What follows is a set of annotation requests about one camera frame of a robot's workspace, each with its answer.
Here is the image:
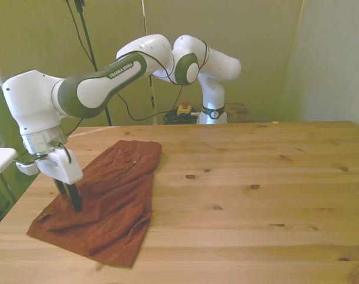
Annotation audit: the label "brown wooden robot pedestal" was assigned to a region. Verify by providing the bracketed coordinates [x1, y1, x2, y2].
[225, 102, 251, 124]

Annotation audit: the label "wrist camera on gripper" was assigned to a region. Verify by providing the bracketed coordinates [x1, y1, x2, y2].
[14, 153, 41, 177]

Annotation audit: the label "black tripod stand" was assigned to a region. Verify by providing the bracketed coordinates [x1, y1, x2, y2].
[74, 0, 114, 127]

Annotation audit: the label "rust red shorts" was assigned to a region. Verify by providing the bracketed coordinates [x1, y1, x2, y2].
[25, 140, 163, 269]

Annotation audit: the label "yellow emergency stop button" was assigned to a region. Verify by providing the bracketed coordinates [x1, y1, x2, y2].
[177, 99, 193, 117]

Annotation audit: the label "coil of dark cables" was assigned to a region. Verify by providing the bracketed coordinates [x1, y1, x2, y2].
[163, 109, 201, 125]

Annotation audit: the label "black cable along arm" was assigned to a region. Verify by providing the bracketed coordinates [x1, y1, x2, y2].
[50, 40, 211, 164]

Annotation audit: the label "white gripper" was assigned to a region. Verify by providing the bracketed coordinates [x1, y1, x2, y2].
[36, 147, 85, 213]

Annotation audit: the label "black tripod cable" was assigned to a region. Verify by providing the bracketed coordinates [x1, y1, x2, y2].
[65, 0, 180, 122]

